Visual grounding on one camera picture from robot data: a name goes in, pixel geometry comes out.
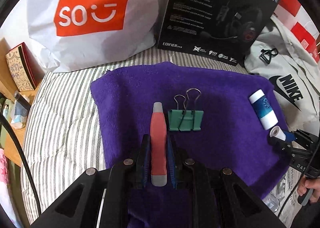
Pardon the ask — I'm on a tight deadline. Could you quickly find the pink grey utility knife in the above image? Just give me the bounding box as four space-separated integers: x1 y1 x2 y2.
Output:
150 102 167 187

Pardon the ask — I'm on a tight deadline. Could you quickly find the teal binder clip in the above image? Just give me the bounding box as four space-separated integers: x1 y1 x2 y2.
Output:
168 88 204 132

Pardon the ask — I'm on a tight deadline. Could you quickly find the blue white cylindrical bottle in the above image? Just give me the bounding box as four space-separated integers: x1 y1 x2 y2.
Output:
248 90 278 130

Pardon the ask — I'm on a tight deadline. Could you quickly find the small blue white jar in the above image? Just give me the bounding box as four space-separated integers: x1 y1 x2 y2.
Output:
269 126 296 142

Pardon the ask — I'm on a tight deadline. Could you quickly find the person's right hand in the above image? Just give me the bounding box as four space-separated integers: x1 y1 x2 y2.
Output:
297 176 320 204

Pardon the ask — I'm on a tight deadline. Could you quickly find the newspaper sheet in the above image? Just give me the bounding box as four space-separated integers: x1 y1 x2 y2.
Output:
270 167 302 227

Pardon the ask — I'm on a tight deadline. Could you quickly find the clear plastic bottle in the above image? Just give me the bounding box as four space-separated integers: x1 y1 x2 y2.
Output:
263 193 280 213

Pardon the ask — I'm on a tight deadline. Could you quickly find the purple fleece towel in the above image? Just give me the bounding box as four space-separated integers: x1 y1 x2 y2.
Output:
89 61 291 228

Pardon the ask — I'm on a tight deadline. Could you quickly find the striped bed sheet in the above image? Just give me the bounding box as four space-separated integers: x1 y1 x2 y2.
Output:
21 47 246 223

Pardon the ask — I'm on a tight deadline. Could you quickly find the black carabiner clip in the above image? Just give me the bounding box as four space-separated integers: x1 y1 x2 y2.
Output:
259 48 278 65

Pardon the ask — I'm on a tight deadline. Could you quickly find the wooden furniture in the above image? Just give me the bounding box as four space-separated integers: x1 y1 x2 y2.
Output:
0 37 43 167

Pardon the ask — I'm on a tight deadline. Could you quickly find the pink cloth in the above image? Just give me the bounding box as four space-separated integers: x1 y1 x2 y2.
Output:
0 148 21 227

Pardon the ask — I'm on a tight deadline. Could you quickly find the red white bag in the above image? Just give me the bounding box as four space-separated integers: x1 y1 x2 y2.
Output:
274 0 319 63

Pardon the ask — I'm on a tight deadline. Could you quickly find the patterned book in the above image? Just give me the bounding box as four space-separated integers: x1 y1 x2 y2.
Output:
5 42 36 91

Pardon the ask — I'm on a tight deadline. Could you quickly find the black headset box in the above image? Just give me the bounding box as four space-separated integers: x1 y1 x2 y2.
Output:
157 0 279 66

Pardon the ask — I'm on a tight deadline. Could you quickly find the white Miniso shopping bag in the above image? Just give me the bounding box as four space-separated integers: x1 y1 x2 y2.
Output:
1 0 168 73

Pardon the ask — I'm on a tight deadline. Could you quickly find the white Nike drawstring bag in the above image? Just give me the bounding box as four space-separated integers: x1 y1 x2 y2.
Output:
244 15 319 134

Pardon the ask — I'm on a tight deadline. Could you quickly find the black cable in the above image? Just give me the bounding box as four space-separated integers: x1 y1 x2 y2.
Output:
0 111 43 216

